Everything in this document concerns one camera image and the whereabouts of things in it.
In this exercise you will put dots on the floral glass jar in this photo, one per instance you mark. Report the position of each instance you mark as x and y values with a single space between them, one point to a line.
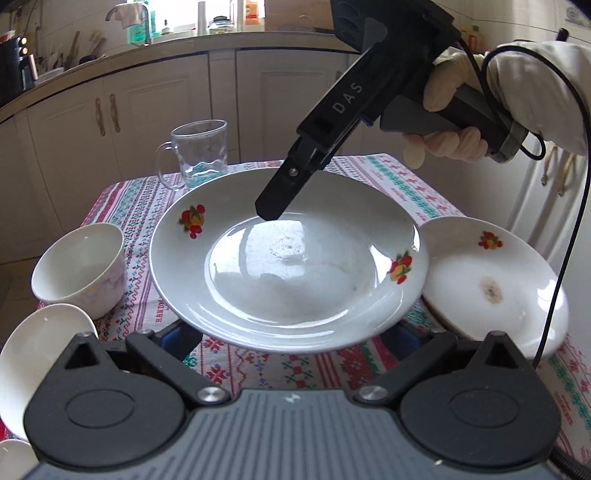
220 26

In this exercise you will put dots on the wooden cutting board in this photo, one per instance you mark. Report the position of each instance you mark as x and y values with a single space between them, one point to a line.
295 11

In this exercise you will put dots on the person's right hand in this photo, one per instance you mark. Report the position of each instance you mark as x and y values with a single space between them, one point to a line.
448 78

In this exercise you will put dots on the small white bowl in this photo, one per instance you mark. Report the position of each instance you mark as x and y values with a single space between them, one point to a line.
78 258

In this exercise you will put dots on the kitchen window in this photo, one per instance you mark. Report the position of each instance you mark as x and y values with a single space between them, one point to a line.
180 11

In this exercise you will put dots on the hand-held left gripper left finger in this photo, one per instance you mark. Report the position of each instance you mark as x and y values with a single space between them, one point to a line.
175 341

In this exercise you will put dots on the orange carton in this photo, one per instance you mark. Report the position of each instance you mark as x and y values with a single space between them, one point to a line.
251 11

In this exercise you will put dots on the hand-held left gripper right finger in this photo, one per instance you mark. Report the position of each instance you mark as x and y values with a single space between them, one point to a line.
401 344

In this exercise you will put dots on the small black pot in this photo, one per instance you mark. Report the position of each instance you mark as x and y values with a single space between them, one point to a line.
87 60

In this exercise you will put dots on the clear glass mug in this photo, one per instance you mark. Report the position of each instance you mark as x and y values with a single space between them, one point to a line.
203 147

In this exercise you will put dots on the large stained white floral plate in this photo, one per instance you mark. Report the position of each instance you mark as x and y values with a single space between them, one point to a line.
461 277

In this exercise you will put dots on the patterned tablecloth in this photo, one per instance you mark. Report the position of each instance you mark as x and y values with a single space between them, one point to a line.
138 207

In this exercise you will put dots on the medium white bowl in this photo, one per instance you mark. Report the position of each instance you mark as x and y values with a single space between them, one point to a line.
41 360

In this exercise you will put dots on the white utensil tray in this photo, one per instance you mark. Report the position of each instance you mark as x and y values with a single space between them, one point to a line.
51 76

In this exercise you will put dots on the beige kitchen countertop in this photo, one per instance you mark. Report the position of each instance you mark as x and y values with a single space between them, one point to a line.
184 47

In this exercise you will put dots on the white dish cloth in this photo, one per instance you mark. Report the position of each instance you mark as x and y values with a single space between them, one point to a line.
129 11

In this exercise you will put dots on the metal kitchen faucet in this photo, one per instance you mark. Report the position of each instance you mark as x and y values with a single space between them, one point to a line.
110 13

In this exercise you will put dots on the person's right forearm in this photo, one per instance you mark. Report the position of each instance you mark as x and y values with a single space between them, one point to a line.
549 92

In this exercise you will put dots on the green dish soap bottle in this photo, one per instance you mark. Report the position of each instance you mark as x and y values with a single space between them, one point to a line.
141 27

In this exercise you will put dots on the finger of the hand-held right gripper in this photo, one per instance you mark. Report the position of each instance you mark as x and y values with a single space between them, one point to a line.
281 194

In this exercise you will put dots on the white kitchen cabinets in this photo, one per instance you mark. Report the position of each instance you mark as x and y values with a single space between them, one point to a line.
263 101

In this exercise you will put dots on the large white bowl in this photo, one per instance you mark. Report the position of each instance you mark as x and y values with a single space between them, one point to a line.
14 461

